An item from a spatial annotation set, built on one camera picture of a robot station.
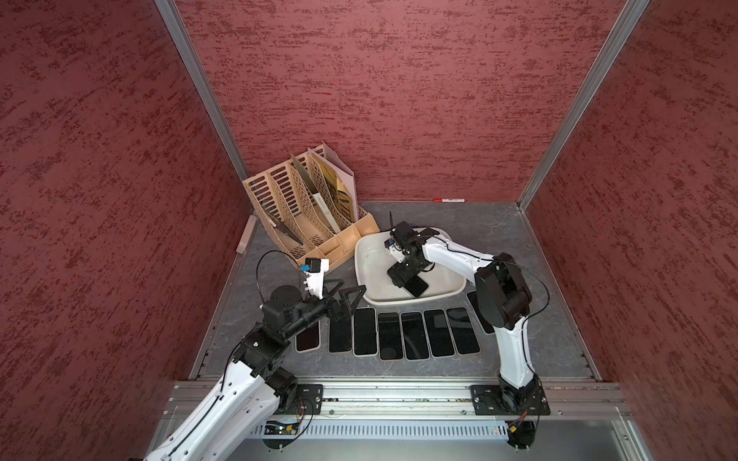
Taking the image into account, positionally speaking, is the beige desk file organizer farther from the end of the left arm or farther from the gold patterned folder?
the end of the left arm

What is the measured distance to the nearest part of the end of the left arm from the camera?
0.53 metres

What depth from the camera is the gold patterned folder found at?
0.92 m

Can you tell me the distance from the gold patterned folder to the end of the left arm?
412 millimetres

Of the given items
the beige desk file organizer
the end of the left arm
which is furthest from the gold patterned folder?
the end of the left arm
